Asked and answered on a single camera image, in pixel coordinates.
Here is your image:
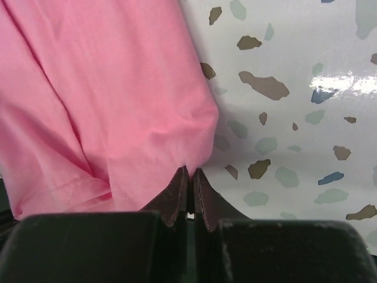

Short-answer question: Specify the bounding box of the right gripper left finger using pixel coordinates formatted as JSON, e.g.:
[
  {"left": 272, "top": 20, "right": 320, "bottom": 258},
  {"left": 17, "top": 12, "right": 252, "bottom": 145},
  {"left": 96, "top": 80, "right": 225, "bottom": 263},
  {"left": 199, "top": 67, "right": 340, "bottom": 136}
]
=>
[{"left": 1, "top": 168, "right": 188, "bottom": 282}]

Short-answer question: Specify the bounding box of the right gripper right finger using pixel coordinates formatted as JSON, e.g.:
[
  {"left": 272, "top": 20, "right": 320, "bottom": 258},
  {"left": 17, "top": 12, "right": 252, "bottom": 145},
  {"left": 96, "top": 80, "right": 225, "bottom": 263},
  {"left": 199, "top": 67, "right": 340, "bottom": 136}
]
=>
[{"left": 193, "top": 169, "right": 376, "bottom": 282}]

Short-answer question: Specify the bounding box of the pink t-shirt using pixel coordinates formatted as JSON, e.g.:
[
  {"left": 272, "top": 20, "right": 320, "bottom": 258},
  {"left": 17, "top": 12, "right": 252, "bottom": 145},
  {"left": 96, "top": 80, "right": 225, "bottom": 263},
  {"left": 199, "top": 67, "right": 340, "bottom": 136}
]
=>
[{"left": 1, "top": 1, "right": 219, "bottom": 220}]

